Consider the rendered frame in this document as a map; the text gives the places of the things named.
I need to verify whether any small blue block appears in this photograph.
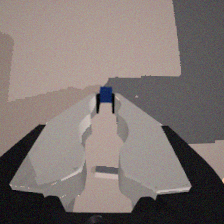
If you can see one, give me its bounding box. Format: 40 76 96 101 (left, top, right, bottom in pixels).
100 87 112 103

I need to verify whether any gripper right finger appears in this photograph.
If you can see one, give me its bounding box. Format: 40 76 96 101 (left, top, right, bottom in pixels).
112 92 224 224

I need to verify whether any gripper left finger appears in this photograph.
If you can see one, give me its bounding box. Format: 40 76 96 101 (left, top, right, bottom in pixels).
0 92 100 220

